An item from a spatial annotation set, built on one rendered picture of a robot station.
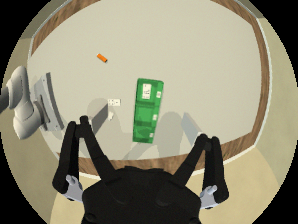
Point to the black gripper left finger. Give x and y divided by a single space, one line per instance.
66 178

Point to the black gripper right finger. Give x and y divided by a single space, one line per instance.
216 191

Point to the green rack of bins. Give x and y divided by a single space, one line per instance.
145 118

